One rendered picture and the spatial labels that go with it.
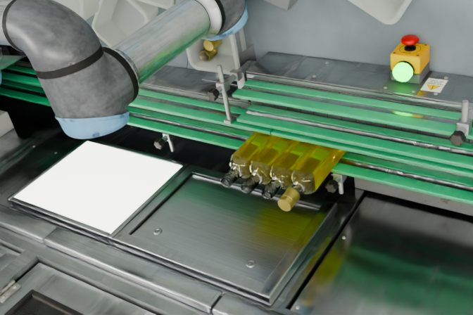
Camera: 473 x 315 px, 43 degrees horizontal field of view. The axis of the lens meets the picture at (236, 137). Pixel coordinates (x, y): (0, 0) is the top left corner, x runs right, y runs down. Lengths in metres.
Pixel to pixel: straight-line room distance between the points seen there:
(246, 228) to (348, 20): 0.57
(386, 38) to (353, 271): 0.56
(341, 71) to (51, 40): 0.78
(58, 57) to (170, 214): 0.73
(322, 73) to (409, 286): 0.55
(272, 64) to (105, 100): 0.68
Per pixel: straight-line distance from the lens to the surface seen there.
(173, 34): 1.17
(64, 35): 0.99
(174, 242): 1.51
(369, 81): 1.46
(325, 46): 1.59
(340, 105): 1.41
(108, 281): 1.51
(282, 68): 1.57
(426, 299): 1.36
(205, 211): 1.58
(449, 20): 1.44
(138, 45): 1.12
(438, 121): 1.35
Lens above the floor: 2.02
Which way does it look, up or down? 41 degrees down
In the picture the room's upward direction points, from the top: 135 degrees counter-clockwise
